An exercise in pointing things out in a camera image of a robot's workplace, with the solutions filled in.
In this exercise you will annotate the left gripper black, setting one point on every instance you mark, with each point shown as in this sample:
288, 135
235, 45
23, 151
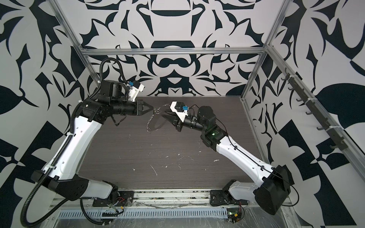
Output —
138, 106

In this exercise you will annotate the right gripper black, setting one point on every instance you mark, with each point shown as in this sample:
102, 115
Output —
179, 124

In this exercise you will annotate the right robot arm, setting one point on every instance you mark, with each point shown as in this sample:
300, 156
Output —
271, 185

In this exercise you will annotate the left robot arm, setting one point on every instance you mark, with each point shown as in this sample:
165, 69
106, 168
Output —
61, 174

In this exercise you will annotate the small circuit board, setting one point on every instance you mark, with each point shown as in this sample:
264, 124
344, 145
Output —
235, 215

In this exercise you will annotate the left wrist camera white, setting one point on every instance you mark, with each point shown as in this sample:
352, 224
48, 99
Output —
134, 88

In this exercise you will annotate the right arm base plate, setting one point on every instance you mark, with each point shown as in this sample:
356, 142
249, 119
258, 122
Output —
222, 198

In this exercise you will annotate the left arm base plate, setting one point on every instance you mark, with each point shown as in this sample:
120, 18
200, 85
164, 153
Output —
118, 199

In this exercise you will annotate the white slotted cable duct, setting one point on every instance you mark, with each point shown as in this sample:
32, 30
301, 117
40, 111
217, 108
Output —
219, 213

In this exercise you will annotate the wall hook rail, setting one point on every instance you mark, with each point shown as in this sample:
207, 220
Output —
317, 110

